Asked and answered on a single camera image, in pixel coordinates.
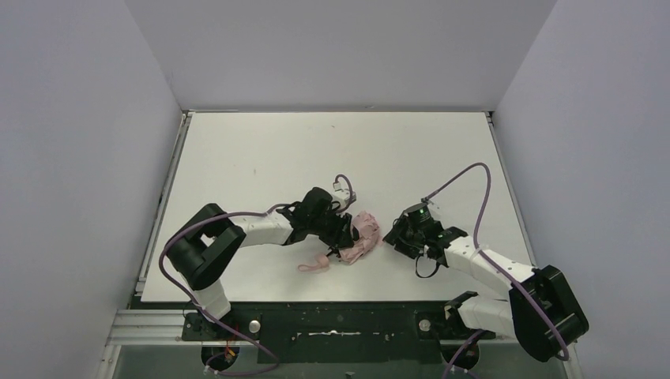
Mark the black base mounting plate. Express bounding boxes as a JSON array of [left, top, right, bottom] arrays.
[[182, 301, 473, 364]]

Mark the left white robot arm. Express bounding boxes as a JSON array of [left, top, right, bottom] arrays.
[[159, 187, 360, 322]]

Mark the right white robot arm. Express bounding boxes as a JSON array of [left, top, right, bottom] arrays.
[[383, 203, 589, 362]]

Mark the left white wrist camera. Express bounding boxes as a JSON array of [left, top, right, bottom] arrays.
[[331, 189, 357, 212]]

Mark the pink and black folding umbrella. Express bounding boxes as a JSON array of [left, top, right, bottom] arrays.
[[297, 211, 382, 272]]

